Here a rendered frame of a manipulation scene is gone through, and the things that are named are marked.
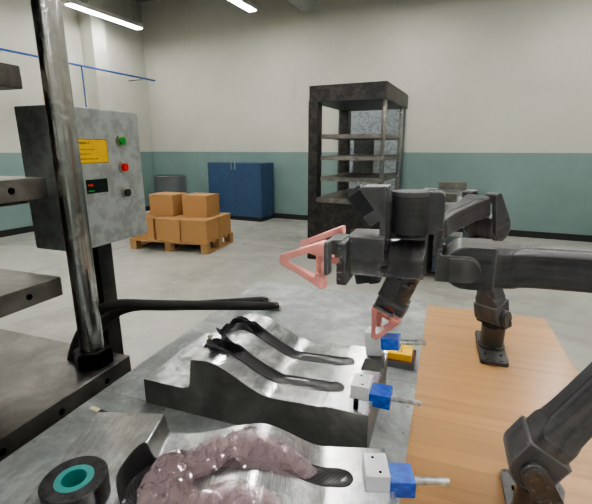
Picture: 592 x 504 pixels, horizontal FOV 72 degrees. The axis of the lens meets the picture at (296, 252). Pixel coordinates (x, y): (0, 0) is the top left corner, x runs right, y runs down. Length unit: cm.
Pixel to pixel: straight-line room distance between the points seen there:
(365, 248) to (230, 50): 837
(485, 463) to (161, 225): 529
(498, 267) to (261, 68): 801
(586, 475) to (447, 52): 689
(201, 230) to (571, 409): 510
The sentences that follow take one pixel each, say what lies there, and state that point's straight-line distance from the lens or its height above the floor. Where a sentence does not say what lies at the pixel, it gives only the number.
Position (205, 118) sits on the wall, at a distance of 907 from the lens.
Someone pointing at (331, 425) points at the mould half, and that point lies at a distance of 83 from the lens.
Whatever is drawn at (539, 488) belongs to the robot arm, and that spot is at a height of 90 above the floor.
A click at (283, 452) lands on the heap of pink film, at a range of 70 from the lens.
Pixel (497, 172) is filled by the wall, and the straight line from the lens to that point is 728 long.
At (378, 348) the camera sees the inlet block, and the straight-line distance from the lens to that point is 97.
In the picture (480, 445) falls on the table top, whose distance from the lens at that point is 95.
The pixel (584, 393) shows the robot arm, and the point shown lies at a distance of 68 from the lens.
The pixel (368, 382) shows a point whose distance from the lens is 84.
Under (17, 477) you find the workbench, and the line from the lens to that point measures 95.
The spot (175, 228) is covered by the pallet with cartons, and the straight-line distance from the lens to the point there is 570.
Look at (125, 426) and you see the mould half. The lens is 79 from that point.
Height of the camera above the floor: 136
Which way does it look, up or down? 14 degrees down
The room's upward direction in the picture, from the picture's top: straight up
